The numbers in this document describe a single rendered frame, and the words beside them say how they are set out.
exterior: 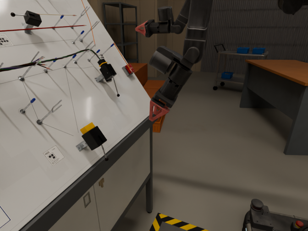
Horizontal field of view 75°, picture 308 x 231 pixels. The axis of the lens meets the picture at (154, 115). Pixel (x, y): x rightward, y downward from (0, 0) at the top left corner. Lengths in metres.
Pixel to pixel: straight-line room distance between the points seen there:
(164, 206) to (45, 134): 1.27
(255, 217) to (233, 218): 0.36
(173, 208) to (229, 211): 0.44
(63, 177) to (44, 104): 0.25
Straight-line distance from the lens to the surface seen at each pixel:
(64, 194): 0.71
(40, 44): 0.94
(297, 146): 2.78
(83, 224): 0.94
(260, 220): 1.48
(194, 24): 0.59
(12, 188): 0.66
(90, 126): 0.71
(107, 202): 1.03
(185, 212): 1.77
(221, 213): 1.83
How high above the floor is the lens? 1.32
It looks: 23 degrees down
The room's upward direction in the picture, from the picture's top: straight up
